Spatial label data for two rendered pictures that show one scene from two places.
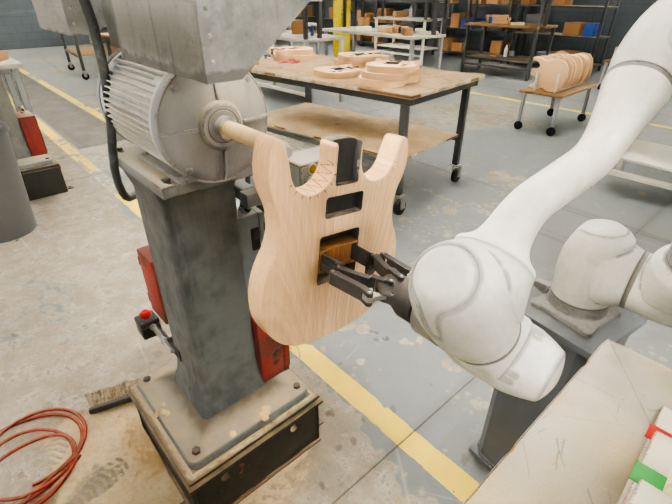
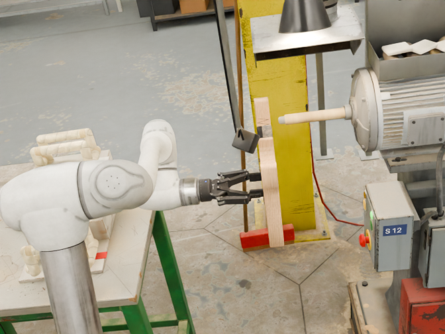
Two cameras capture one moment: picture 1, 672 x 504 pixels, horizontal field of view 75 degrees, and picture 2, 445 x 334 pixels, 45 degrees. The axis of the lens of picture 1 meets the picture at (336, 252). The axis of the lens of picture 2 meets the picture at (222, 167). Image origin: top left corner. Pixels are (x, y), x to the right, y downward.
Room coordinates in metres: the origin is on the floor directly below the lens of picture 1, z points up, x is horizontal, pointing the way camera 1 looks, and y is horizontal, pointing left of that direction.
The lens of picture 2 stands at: (1.67, -1.02, 2.07)
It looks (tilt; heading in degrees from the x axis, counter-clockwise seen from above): 34 degrees down; 138
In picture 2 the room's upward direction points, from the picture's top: 10 degrees counter-clockwise
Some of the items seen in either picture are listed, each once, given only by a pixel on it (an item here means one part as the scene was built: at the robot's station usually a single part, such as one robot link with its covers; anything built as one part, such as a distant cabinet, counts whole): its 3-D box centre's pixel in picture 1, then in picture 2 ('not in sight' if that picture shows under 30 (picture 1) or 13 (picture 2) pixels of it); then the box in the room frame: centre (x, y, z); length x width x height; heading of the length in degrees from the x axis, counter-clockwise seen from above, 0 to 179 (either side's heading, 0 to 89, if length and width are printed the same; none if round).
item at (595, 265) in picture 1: (596, 261); not in sight; (0.99, -0.69, 0.87); 0.18 x 0.16 x 0.22; 46
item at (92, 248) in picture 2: not in sight; (91, 252); (0.38, -0.48, 0.96); 0.11 x 0.03 x 0.03; 135
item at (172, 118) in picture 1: (182, 109); (420, 105); (1.05, 0.36, 1.25); 0.41 x 0.27 x 0.26; 42
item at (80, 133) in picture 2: not in sight; (63, 136); (0.06, -0.29, 1.20); 0.20 x 0.03 x 0.03; 44
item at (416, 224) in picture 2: (273, 190); (404, 205); (1.11, 0.17, 1.02); 0.19 x 0.04 x 0.04; 132
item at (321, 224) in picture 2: not in sight; (290, 216); (0.08, 0.86, 0.02); 0.40 x 0.40 x 0.02; 42
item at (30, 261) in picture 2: not in sight; (30, 262); (0.28, -0.64, 0.99); 0.03 x 0.03 x 0.09
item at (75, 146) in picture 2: not in sight; (59, 148); (0.12, -0.35, 1.20); 0.20 x 0.03 x 0.03; 44
